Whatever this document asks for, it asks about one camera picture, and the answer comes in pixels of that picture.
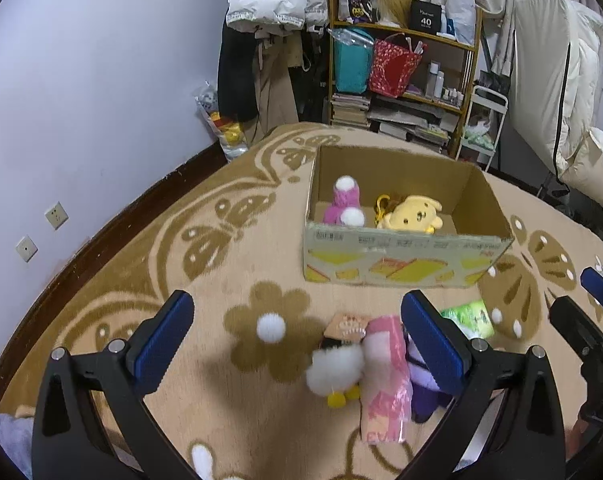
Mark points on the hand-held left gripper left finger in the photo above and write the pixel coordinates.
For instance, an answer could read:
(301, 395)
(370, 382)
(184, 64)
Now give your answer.
(164, 340)

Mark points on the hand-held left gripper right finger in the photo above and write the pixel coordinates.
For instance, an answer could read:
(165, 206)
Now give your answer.
(431, 340)

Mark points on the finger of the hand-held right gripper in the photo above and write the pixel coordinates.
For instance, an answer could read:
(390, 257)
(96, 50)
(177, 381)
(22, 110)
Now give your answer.
(576, 322)
(601, 287)

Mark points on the green tissue pack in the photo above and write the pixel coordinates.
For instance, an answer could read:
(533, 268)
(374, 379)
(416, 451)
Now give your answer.
(469, 317)

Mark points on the purple plush toy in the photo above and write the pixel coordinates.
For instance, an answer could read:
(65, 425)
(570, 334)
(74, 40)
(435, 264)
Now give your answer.
(424, 400)

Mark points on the pink white striped plush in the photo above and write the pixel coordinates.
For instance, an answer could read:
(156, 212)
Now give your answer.
(384, 385)

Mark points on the printed cardboard box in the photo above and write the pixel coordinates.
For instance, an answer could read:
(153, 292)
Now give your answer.
(406, 260)

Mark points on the white fluffy plush yellow feet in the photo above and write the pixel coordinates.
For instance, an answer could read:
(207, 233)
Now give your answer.
(334, 372)

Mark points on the yellow plush dog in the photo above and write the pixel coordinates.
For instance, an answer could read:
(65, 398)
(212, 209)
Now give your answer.
(414, 215)

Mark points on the pink plush with white pompoms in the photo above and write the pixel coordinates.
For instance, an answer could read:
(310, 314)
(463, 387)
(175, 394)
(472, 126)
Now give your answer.
(342, 200)

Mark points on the person's right hand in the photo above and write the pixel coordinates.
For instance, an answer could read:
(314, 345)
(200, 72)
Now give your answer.
(577, 432)

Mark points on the beige patterned rug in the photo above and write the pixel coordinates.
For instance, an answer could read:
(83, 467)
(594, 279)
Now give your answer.
(206, 270)

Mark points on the brown printed packet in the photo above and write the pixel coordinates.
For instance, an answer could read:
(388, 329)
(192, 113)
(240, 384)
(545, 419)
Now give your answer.
(349, 326)

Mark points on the white pillow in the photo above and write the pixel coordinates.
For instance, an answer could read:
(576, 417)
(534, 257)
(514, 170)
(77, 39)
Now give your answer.
(599, 165)

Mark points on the grey cloth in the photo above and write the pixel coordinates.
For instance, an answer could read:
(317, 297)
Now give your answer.
(11, 442)

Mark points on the white metal cart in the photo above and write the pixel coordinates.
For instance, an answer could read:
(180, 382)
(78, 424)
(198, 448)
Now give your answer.
(499, 110)

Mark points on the clear plastic bag of toys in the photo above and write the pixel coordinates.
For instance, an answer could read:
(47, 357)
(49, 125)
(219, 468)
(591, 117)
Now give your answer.
(226, 130)

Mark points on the pile of papers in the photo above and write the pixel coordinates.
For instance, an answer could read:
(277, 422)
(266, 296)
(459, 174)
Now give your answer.
(416, 120)

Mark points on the white duvet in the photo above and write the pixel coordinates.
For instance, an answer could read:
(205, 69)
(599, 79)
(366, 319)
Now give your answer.
(541, 75)

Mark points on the stack of books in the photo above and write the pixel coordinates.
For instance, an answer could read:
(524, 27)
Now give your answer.
(350, 110)

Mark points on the white bottle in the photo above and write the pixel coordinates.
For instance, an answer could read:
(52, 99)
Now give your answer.
(441, 86)
(433, 80)

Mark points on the wooden shelf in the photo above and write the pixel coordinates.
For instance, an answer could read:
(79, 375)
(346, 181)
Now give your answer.
(474, 60)

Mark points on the black coat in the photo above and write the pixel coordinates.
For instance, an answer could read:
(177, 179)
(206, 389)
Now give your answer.
(236, 75)

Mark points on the red patterned bag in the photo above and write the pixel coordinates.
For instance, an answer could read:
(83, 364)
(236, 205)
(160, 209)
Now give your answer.
(392, 67)

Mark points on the beige coat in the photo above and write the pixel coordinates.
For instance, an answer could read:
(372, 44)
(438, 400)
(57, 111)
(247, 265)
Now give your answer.
(276, 85)

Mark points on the teal bag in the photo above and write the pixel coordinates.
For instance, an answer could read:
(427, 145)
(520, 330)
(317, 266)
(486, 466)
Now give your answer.
(351, 62)

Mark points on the white paper bag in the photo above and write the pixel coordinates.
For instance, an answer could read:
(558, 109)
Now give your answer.
(460, 12)

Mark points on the black box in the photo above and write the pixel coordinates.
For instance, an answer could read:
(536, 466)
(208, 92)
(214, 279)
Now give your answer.
(425, 16)

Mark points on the blond wig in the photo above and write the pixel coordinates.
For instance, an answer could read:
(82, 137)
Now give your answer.
(392, 0)

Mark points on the white wall socket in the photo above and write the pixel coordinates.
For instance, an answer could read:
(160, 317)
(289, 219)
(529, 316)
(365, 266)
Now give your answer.
(26, 248)
(56, 215)

